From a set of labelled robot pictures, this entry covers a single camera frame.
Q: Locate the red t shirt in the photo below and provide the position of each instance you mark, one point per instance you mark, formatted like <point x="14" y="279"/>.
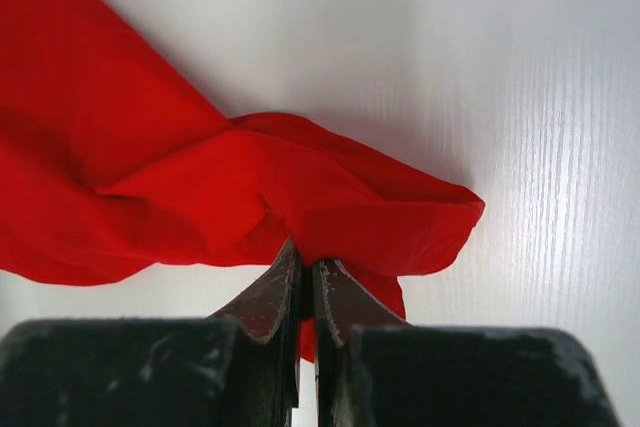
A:
<point x="112" y="161"/>

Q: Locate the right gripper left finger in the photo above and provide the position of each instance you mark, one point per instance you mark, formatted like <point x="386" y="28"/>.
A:
<point x="261" y="379"/>

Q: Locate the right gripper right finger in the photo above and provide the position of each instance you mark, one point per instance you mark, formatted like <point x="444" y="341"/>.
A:
<point x="340" y="303"/>

